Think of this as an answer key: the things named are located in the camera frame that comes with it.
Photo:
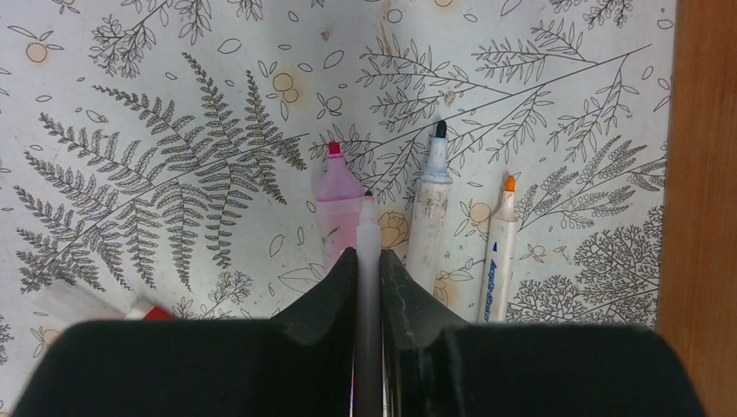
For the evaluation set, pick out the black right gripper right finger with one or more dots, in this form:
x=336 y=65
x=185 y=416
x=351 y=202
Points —
x=437 y=364

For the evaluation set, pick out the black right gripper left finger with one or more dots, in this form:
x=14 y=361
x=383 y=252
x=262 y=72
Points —
x=297 y=363

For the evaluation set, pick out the red capped white marker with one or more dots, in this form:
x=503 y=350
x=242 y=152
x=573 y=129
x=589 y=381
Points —
x=368 y=376

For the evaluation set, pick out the orange capped marker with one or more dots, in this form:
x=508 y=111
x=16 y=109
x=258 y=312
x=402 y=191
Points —
x=495 y=284

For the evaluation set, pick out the pink highlighter pen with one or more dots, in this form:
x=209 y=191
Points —
x=338 y=206

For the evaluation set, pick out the floral table mat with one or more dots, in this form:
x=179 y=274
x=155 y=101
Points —
x=173 y=150

